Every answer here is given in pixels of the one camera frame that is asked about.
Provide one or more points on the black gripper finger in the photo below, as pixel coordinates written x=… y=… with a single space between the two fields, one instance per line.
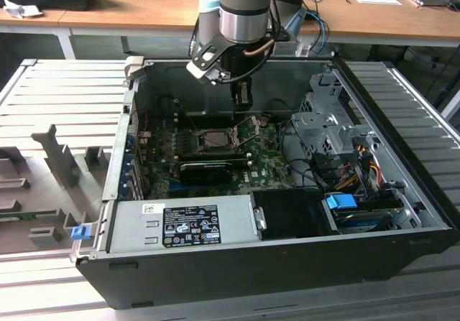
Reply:
x=242 y=95

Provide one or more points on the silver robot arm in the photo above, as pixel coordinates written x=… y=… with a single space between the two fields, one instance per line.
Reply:
x=244 y=5

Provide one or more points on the cpu socket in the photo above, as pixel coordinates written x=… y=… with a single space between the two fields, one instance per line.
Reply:
x=200 y=140

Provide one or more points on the white plug block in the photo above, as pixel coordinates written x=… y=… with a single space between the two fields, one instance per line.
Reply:
x=302 y=49

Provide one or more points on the green motherboard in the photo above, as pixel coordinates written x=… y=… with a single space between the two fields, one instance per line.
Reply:
x=266 y=166

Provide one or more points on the silver metal disk bay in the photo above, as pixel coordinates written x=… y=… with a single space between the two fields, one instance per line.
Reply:
x=320 y=127

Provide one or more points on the black graphics card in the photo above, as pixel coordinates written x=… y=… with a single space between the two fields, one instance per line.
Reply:
x=205 y=174

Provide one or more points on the long wooden desk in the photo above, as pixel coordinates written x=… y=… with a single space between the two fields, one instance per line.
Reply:
x=151 y=8

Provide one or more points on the hard disk in blue carrier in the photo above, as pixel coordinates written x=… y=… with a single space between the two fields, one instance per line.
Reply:
x=339 y=203

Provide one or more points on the white paper sheet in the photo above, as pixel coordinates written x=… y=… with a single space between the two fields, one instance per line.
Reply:
x=377 y=0

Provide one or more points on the grey power supply unit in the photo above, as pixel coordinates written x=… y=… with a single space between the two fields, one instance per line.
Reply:
x=129 y=227

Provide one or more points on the black open pc case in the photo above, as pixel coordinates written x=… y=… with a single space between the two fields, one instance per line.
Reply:
x=251 y=274

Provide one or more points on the grey parts rack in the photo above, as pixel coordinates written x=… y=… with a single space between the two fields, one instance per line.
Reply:
x=57 y=156

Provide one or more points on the short wooden desk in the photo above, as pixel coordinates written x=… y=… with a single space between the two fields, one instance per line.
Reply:
x=28 y=21

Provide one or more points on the blue plastic case latch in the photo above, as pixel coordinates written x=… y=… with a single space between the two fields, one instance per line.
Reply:
x=79 y=233

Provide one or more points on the crumpled white paper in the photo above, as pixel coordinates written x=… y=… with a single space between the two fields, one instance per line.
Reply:
x=21 y=9

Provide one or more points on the green ram stick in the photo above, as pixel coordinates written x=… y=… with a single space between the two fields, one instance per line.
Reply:
x=28 y=215

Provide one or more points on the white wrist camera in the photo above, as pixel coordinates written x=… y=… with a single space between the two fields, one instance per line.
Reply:
x=205 y=60

